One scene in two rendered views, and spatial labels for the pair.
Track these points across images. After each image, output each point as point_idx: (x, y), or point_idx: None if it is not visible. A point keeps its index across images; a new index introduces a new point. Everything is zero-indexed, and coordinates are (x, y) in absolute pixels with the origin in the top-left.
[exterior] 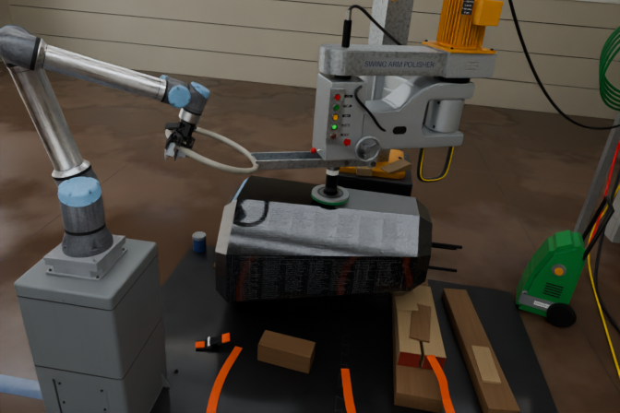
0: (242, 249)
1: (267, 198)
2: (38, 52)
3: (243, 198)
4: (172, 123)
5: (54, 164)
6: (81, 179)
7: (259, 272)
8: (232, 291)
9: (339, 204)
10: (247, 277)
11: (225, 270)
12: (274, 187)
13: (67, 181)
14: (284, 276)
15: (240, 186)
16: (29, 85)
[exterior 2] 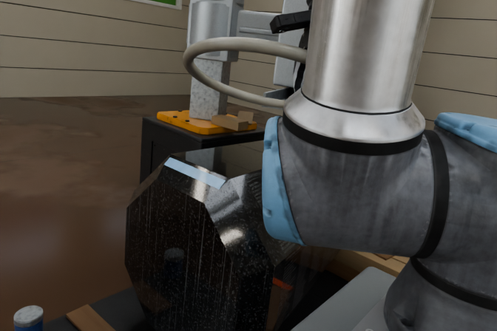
0: (282, 247)
1: (252, 168)
2: None
3: (235, 176)
4: (299, 13)
5: (401, 83)
6: (464, 117)
7: (296, 271)
8: (270, 327)
9: None
10: (286, 289)
11: (268, 296)
12: (225, 157)
13: (487, 125)
14: (311, 260)
15: (177, 172)
16: None
